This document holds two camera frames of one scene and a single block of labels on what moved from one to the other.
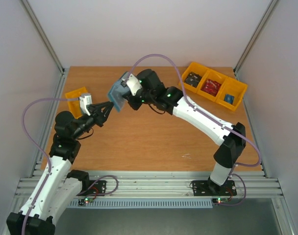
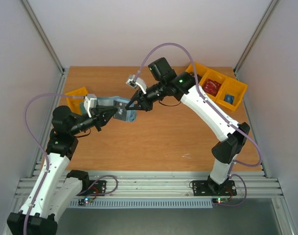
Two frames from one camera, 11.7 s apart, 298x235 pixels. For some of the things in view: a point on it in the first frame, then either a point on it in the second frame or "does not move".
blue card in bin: [229, 99] does not move
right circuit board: [219, 200] does not move
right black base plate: [205, 188] does not move
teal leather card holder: [116, 95] to [109, 101]
